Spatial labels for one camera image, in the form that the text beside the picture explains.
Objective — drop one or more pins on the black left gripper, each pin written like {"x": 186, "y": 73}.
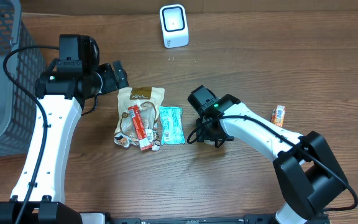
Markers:
{"x": 114, "y": 77}

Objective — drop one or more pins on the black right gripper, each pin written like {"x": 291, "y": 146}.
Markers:
{"x": 212, "y": 137}

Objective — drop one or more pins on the beige brown snack bag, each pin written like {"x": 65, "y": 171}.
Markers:
{"x": 124, "y": 134}

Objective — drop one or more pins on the teal snack packet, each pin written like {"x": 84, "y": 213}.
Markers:
{"x": 172, "y": 131}

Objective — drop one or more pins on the red stick snack packet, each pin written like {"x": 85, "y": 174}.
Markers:
{"x": 143, "y": 122}

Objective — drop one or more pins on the orange small snack packet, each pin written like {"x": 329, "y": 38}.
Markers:
{"x": 278, "y": 116}

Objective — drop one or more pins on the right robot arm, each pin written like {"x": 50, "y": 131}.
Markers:
{"x": 308, "y": 173}

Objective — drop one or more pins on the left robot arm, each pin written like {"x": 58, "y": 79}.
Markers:
{"x": 60, "y": 94}

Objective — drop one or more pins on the grey plastic mesh basket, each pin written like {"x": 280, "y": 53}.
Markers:
{"x": 17, "y": 110}

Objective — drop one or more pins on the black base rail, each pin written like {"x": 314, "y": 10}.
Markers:
{"x": 185, "y": 221}

